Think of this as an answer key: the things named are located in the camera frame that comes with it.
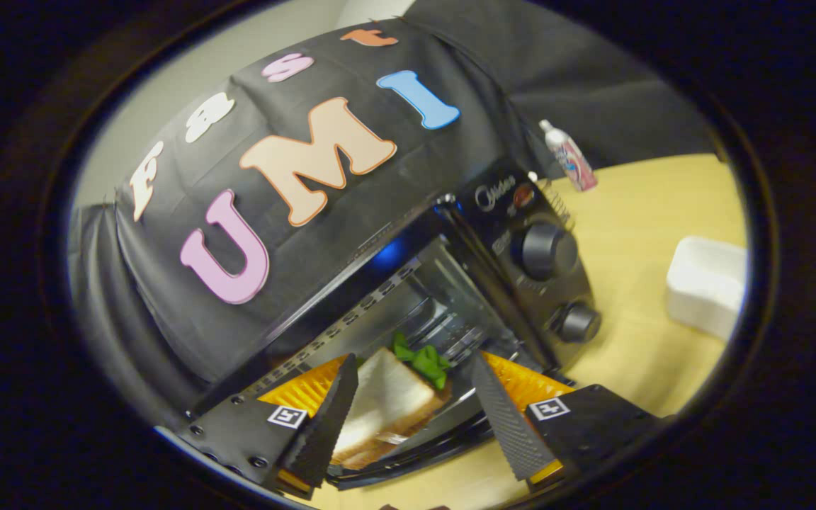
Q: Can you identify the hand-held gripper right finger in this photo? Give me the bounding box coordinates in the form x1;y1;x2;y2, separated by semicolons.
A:
470;351;671;489

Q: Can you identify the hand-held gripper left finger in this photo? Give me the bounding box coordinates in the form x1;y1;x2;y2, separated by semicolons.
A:
174;353;360;500

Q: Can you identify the white bread lettuce sandwich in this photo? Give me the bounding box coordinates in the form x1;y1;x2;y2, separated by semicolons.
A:
330;331;455;470

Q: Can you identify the black toaster oven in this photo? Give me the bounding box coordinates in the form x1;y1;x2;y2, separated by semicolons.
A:
181;159;604;491

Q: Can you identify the white rectangular dish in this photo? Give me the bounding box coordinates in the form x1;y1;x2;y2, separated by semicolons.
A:
665;236;749;342

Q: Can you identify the white pink labelled bottle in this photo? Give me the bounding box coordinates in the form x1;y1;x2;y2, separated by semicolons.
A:
538;119;599;193

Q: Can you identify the metal wire basket holder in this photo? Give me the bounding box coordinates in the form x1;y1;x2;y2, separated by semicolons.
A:
532;170;577;229

